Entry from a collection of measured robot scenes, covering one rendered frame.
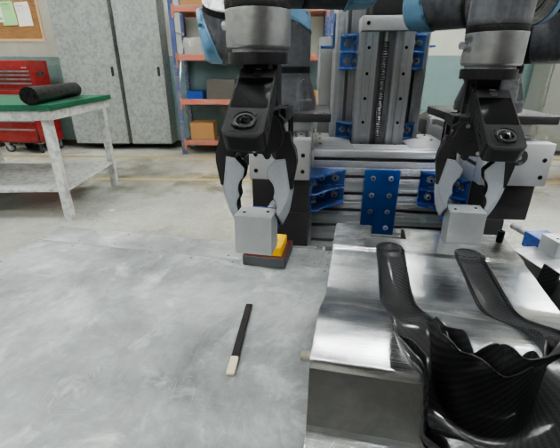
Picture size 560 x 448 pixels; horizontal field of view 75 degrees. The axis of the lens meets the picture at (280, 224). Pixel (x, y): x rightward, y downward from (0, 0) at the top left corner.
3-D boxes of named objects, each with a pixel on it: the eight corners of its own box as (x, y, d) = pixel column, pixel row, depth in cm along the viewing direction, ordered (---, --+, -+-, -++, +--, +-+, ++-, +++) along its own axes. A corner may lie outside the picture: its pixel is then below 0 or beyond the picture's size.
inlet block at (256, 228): (260, 217, 61) (259, 186, 59) (289, 220, 60) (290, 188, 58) (236, 252, 49) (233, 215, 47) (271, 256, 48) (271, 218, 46)
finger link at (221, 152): (248, 188, 49) (261, 124, 46) (244, 192, 48) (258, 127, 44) (215, 179, 50) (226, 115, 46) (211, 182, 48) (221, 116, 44)
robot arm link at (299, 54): (316, 67, 86) (318, 0, 81) (260, 67, 84) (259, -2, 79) (304, 67, 97) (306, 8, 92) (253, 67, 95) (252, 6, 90)
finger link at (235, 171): (248, 209, 55) (260, 150, 51) (236, 224, 50) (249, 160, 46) (228, 203, 55) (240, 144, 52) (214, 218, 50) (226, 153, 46)
